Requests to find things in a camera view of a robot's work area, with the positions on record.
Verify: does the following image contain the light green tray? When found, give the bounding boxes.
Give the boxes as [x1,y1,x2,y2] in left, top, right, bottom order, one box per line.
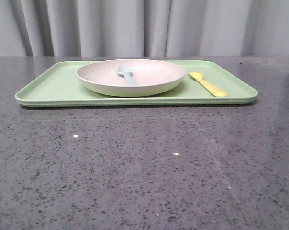
[15,60,258,107]

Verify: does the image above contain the light blue spoon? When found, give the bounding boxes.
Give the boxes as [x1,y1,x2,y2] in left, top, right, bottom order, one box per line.
[117,65,136,86]

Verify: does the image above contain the yellow plastic fork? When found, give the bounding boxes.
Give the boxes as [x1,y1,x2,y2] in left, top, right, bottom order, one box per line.
[187,72,228,97]

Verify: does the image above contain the white round plate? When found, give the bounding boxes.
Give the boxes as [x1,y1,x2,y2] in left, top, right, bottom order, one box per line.
[77,59,185,97]

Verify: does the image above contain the grey curtain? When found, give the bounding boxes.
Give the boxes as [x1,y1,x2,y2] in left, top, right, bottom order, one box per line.
[0,0,289,57]

